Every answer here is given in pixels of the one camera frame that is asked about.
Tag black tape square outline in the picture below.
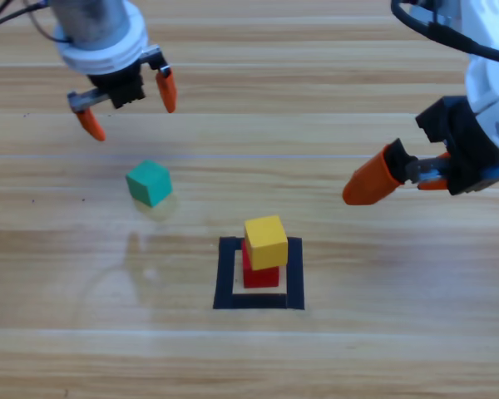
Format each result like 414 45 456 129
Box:
212 235 305 312

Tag yellow wooden block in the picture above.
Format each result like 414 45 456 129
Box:
244 214 289 270

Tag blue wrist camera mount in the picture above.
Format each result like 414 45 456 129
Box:
480 161 499 188

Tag green wooden block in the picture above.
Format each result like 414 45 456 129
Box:
125 159 174 208

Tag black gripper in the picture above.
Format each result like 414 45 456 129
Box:
342 96 499 207
67 44 178 142

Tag red wooden block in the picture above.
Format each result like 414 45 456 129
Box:
240 239 281 289

